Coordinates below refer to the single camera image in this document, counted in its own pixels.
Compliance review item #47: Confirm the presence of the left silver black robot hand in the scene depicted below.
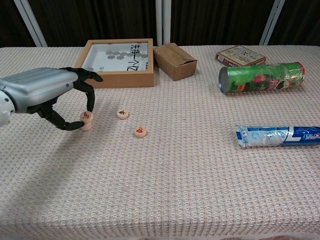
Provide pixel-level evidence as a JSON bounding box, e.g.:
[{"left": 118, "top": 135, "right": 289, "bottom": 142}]
[{"left": 1, "top": 66, "right": 104, "bottom": 131}]

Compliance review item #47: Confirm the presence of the black curtain panel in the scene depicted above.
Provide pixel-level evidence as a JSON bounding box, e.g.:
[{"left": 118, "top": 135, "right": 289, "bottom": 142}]
[
  {"left": 0, "top": 0, "right": 35, "bottom": 48},
  {"left": 169, "top": 0, "right": 273, "bottom": 46},
  {"left": 269, "top": 0, "right": 320, "bottom": 46},
  {"left": 27, "top": 0, "right": 158, "bottom": 47}
]

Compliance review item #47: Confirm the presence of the brown cardboard box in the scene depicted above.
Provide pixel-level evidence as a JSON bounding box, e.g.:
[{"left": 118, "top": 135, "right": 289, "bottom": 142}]
[{"left": 152, "top": 42, "right": 198, "bottom": 81}]

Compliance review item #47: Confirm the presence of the pink woven tablecloth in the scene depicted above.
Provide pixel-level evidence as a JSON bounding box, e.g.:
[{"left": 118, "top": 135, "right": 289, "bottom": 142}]
[{"left": 0, "top": 44, "right": 320, "bottom": 240}]

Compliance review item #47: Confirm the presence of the brown printed flat box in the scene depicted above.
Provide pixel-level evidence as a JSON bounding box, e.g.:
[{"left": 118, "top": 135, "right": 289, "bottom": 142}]
[{"left": 215, "top": 44, "right": 267, "bottom": 68}]

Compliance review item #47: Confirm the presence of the green chips can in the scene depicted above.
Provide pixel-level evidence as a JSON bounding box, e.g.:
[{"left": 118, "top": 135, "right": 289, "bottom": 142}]
[{"left": 218, "top": 61, "right": 306, "bottom": 95}]

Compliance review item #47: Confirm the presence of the blue white toothpaste tube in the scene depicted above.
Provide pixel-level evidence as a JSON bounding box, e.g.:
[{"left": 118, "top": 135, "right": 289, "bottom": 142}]
[{"left": 234, "top": 124, "right": 320, "bottom": 150}]

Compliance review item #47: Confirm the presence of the white metal frame post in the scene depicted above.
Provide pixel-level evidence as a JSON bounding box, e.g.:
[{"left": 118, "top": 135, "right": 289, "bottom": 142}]
[
  {"left": 13, "top": 0, "right": 48, "bottom": 48},
  {"left": 258, "top": 0, "right": 286, "bottom": 46},
  {"left": 154, "top": 0, "right": 172, "bottom": 46}
]

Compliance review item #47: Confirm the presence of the wooden shadow box frame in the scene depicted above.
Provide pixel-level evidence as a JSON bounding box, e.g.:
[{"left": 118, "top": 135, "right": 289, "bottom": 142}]
[{"left": 74, "top": 38, "right": 155, "bottom": 89}]

